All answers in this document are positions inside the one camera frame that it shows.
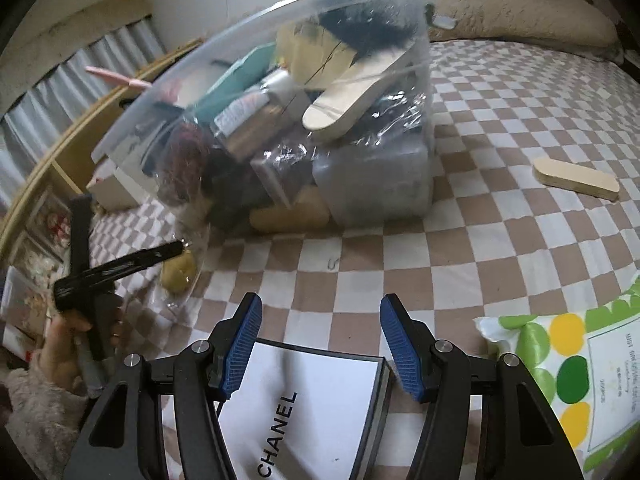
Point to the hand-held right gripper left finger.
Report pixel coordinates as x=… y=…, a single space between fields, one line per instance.
x=240 y=345

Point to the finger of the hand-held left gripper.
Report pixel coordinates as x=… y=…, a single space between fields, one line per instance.
x=145 y=257

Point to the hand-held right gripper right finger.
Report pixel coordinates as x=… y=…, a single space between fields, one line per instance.
x=402 y=350

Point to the clear bag with yellow puff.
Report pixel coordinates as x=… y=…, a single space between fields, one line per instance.
x=177 y=272

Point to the white gift box black edge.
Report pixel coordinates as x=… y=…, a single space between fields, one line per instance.
x=310 y=410

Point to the clear plastic storage box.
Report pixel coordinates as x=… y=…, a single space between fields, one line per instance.
x=380 y=185

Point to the black fur piece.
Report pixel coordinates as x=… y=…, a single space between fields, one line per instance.
x=370 y=30

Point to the person's left forearm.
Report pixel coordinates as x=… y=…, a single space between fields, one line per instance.
x=35 y=405

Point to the yellow plastic container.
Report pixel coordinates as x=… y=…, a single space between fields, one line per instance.
x=287 y=45

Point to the person's left hand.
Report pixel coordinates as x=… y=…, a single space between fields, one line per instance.
x=62 y=340

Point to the framed picture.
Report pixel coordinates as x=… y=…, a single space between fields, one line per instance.
x=45 y=225

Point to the wooden headboard shelf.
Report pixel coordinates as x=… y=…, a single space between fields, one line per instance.
x=30 y=200

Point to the white box of sewing bits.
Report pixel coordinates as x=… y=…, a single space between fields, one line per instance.
x=125 y=185

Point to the tan sponge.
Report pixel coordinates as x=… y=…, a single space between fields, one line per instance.
x=290 y=215

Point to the green dotted wipes pack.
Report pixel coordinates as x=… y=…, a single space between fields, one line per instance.
x=565 y=360

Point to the small labelled box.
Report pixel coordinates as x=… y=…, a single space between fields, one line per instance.
x=240 y=115

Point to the grey curtain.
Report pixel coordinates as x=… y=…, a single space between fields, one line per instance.
x=115 y=55

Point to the teal wipes pack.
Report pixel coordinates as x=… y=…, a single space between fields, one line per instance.
x=240 y=75

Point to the beige printed valance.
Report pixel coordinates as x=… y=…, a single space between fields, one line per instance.
x=75 y=25

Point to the beige shoe insole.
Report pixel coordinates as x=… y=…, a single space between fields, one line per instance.
x=350 y=100

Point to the beige quilted comforter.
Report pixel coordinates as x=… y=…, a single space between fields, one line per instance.
x=525 y=15

